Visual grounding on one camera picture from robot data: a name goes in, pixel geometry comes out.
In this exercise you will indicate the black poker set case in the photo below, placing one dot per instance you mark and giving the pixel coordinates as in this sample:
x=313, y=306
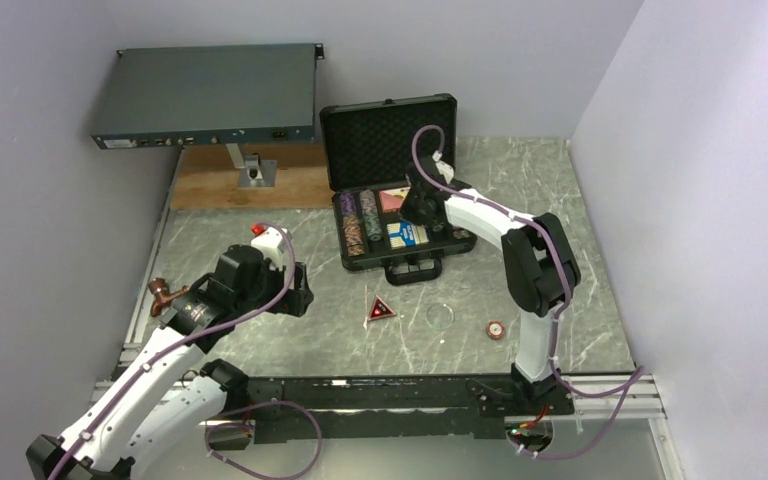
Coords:
x=369, y=146

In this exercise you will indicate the clear round plastic disc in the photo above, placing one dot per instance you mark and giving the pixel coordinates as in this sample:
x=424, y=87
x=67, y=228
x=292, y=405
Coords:
x=440, y=316

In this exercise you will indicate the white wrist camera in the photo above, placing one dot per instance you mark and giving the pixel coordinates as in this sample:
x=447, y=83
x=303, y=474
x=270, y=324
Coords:
x=445, y=170
x=271, y=241

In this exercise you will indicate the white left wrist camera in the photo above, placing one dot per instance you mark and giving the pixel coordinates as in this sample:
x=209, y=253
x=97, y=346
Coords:
x=271, y=241

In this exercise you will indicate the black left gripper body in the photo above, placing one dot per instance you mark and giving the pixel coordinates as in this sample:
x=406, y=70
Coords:
x=292, y=304

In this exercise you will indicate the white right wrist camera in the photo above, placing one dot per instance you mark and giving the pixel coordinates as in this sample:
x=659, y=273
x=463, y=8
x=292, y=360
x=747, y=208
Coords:
x=445, y=170

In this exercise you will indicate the blue playing card deck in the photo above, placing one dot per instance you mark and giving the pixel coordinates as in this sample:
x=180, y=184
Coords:
x=403, y=234

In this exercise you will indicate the grey metal bracket stand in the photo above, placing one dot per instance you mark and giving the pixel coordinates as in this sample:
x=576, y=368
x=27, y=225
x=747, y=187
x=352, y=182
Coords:
x=254, y=172

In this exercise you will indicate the grey copper clamp tool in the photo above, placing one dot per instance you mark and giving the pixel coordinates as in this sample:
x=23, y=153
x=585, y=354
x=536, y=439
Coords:
x=163, y=296

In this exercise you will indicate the wooden board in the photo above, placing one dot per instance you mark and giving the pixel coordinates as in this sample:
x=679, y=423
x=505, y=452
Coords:
x=207, y=179

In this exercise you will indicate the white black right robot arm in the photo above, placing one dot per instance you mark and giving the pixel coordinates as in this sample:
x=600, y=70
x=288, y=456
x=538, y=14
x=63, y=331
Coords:
x=540, y=269

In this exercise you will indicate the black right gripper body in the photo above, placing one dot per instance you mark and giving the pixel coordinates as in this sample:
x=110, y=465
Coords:
x=411, y=209

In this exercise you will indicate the purple poker chip stack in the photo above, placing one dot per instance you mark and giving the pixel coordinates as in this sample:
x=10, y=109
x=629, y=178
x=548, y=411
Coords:
x=348, y=204

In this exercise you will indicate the green blue chip stack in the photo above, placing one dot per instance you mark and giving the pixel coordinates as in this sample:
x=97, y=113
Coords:
x=373, y=225

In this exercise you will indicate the red triangular dealer button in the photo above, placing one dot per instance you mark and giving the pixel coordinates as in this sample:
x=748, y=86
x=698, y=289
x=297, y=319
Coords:
x=379, y=310

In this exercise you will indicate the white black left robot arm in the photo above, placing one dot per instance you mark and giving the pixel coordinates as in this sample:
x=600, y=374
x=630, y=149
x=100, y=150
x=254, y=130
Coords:
x=169, y=388

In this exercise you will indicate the multicolour poker chip stack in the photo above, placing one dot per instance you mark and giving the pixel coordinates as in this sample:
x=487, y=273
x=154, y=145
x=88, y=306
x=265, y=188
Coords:
x=353, y=235

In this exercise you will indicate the red playing card deck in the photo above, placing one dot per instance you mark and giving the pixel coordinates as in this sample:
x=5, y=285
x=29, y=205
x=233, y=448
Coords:
x=391, y=200

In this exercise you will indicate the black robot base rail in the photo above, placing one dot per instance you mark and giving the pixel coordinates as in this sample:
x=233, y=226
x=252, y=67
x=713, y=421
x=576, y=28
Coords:
x=482, y=406

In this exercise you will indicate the grey rack network device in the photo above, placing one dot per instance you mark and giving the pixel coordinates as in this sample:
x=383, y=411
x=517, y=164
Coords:
x=209, y=95

